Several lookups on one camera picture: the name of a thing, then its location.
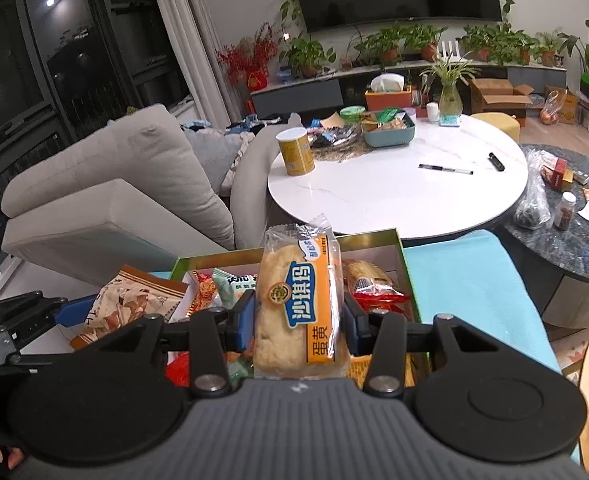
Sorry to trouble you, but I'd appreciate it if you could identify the large red snack bag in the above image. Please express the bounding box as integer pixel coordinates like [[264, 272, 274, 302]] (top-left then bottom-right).
[[165, 352, 190, 388]]

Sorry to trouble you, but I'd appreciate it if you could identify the yellow cylindrical can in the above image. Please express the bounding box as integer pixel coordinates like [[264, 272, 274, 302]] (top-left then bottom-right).
[[276, 127, 315, 177]]

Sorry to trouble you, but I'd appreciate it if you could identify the orange tissue box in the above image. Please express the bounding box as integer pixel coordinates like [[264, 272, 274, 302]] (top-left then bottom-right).
[[365, 73, 413, 112]]

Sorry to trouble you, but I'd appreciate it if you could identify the yellow sachima cake pack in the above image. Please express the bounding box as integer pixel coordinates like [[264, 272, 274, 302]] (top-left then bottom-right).
[[253, 214, 349, 379]]

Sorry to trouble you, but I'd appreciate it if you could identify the green gift box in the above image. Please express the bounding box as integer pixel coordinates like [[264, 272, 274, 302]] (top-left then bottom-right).
[[171, 226, 420, 379]]

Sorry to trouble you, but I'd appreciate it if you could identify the blue plastic tray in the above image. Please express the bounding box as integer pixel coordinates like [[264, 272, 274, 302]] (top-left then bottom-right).
[[360, 113, 416, 148]]

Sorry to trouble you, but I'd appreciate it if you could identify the biscuit roll clear pack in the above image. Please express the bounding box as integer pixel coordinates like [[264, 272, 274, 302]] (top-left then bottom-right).
[[343, 260, 394, 295]]

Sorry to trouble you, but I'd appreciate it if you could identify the glass vase with plant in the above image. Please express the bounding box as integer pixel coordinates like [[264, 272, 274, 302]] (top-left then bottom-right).
[[422, 55, 479, 120]]

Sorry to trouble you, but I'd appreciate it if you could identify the beige sofa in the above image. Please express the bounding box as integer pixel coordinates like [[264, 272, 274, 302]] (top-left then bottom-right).
[[2, 105, 301, 285]]

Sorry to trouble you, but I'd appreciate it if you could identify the dark marble coffee table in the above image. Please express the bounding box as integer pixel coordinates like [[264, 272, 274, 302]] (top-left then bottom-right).
[[493, 143, 589, 331]]

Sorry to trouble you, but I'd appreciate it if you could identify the cardboard box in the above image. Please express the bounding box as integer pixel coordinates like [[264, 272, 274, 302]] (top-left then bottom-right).
[[469, 78, 533, 122]]

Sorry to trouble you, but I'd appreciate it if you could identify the blue grey table mat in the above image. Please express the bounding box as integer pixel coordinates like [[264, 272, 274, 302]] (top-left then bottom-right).
[[144, 228, 586, 466]]

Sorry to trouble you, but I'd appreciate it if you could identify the black pen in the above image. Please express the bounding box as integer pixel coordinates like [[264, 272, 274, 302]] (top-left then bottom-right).
[[418, 164, 474, 176]]

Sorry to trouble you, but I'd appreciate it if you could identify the small white red packet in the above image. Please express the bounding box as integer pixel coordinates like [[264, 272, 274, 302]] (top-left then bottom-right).
[[70, 266, 188, 350]]

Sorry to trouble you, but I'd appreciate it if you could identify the red noodle snack bag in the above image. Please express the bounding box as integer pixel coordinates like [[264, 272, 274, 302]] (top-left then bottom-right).
[[352, 290, 413, 320]]

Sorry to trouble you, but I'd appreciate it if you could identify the white round table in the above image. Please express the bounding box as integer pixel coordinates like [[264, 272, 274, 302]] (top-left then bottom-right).
[[267, 116, 529, 240]]

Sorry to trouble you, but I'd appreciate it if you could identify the green chips snack bag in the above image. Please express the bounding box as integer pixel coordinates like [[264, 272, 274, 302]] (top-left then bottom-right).
[[212, 269, 256, 309]]

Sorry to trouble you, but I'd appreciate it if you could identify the lobster cracker snack bag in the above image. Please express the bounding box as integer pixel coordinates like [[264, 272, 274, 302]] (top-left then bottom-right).
[[186, 271, 218, 318]]

